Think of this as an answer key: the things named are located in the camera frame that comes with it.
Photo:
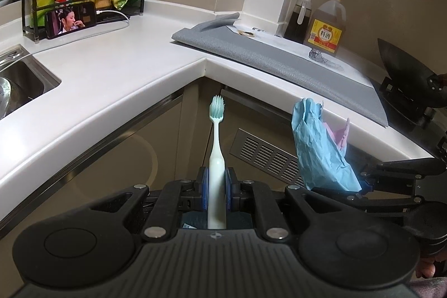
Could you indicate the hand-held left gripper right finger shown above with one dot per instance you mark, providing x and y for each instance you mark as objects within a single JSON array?
[{"x": 228, "y": 191}]

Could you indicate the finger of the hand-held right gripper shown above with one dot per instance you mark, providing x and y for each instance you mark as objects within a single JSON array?
[
  {"x": 398, "y": 175},
  {"x": 377, "y": 203}
]

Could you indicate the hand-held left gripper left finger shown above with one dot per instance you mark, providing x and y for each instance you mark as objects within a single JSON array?
[{"x": 205, "y": 191}]

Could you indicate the pale green toothbrush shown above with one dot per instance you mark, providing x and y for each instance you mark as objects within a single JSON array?
[{"x": 216, "y": 151}]

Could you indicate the pink paper scrap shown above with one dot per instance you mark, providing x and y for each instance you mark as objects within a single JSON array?
[{"x": 340, "y": 137}]

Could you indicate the blue paper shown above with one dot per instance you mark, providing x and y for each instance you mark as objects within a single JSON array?
[{"x": 314, "y": 144}]

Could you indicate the person's right hand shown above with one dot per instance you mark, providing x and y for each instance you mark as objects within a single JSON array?
[{"x": 427, "y": 266}]

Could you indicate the metal cabinet vent grille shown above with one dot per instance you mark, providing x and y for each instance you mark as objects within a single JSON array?
[{"x": 265, "y": 156}]

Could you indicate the black wok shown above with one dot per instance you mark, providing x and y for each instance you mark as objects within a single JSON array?
[{"x": 405, "y": 71}]

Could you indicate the grey mat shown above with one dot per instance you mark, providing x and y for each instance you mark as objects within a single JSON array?
[{"x": 265, "y": 57}]

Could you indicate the white paper with black drawing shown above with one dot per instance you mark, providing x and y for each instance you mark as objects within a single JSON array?
[{"x": 293, "y": 46}]

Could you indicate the small brown wrapper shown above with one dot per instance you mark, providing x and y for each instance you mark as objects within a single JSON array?
[{"x": 244, "y": 32}]

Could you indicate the large jug with yellow label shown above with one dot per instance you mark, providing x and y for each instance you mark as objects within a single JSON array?
[{"x": 324, "y": 29}]

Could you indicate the dark sauce dispenser bottle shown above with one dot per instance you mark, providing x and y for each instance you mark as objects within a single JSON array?
[{"x": 297, "y": 22}]

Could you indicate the stainless steel sink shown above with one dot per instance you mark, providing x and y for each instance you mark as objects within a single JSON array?
[{"x": 31, "y": 74}]

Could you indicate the black smartphone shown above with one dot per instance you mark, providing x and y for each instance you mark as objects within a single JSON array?
[{"x": 71, "y": 20}]

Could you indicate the metal pot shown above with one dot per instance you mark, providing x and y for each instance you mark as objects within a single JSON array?
[{"x": 7, "y": 95}]

